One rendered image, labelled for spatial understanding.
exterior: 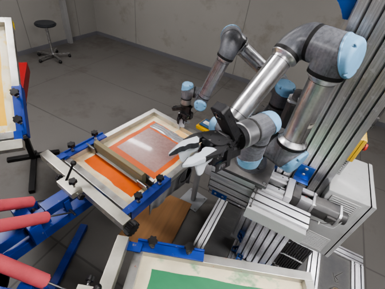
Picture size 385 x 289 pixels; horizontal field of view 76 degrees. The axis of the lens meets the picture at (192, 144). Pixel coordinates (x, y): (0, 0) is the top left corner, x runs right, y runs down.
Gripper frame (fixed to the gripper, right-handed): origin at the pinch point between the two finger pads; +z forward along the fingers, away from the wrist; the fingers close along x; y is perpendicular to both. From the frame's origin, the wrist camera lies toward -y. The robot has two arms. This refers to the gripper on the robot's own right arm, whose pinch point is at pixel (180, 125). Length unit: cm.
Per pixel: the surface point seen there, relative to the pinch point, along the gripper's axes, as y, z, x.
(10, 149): -35, -16, -96
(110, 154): -5, -7, -60
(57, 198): 0, -6, -95
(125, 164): 7, -7, -59
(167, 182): 30, -2, -50
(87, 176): -6, -1, -76
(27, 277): 28, -12, -121
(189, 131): 9.4, -0.7, -1.9
